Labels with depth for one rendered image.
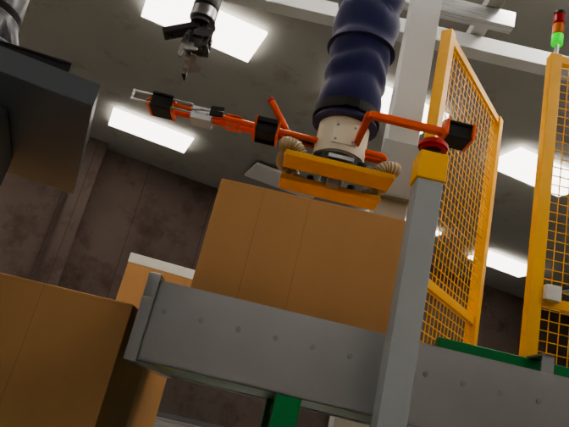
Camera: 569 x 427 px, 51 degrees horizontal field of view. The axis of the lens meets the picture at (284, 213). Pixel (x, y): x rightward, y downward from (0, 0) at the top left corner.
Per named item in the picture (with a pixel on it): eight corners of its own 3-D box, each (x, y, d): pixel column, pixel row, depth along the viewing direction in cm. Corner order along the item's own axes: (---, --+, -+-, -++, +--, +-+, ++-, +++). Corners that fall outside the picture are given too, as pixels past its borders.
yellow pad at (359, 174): (387, 191, 187) (389, 177, 189) (394, 180, 178) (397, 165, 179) (282, 166, 187) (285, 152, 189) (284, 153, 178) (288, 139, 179)
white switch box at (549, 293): (557, 303, 224) (558, 288, 226) (561, 302, 221) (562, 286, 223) (541, 300, 224) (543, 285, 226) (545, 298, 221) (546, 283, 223)
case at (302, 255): (376, 377, 192) (396, 260, 205) (406, 368, 154) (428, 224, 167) (196, 334, 194) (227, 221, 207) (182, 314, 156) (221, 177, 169)
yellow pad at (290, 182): (373, 211, 205) (376, 197, 207) (380, 201, 196) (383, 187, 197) (278, 188, 205) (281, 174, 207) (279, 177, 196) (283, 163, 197)
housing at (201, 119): (211, 130, 198) (214, 119, 199) (210, 121, 192) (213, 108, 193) (190, 125, 198) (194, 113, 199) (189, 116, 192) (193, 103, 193)
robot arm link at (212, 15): (191, -1, 204) (194, 17, 213) (187, 11, 202) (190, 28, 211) (217, 5, 204) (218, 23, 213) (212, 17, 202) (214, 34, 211)
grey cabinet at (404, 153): (411, 205, 291) (421, 151, 301) (415, 201, 286) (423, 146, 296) (372, 195, 292) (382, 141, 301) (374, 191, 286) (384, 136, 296)
